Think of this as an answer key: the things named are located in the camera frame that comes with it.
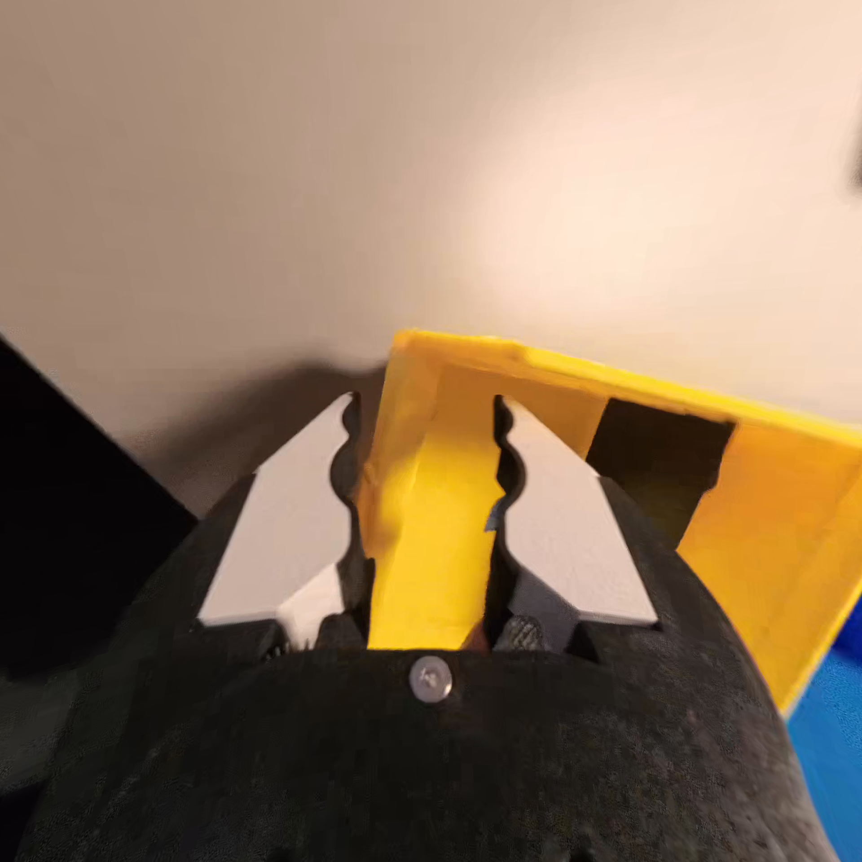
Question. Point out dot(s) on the yellow bin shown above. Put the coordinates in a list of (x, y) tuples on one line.
[(774, 539)]

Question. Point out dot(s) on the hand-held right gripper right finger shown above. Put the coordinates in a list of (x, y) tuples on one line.
[(572, 539)]

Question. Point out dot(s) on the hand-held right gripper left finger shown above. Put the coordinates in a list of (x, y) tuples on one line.
[(289, 532)]

